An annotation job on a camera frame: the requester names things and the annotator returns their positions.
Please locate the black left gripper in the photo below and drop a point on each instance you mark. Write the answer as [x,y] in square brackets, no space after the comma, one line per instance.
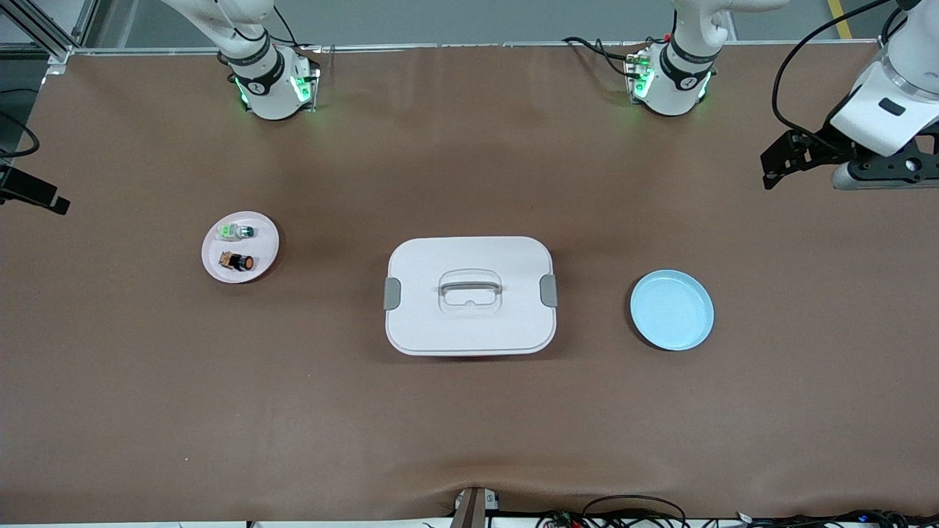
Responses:
[827,143]

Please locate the orange push button switch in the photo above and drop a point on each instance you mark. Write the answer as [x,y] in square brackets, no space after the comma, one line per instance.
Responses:
[238,262]

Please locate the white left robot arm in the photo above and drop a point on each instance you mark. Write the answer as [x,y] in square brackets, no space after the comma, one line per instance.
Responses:
[682,81]

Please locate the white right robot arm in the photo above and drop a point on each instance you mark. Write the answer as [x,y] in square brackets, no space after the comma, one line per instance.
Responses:
[271,95]

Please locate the light blue round plate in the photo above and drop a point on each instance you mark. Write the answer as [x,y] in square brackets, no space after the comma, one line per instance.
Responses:
[671,312]

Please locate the pale pink round plate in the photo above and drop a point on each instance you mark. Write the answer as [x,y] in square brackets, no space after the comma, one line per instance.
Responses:
[260,246]

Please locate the grey box latch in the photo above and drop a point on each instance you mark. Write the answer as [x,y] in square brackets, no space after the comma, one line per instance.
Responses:
[549,291]
[392,293]

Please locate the white lidded storage box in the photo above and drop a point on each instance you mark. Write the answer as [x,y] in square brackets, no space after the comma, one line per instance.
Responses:
[469,330]

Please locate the brown table mat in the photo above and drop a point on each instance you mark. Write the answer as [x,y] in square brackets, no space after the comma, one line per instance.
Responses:
[469,425]

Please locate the aluminium frame strut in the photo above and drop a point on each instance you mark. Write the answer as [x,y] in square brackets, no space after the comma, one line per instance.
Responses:
[51,40]

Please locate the green push button switch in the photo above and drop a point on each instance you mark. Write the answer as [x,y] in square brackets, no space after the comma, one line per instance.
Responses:
[233,232]

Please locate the silver table edge rail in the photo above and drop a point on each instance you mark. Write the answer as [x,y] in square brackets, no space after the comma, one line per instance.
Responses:
[440,45]

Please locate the aluminium camera post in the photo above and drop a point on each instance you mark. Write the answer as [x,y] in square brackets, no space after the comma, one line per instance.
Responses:
[469,510]

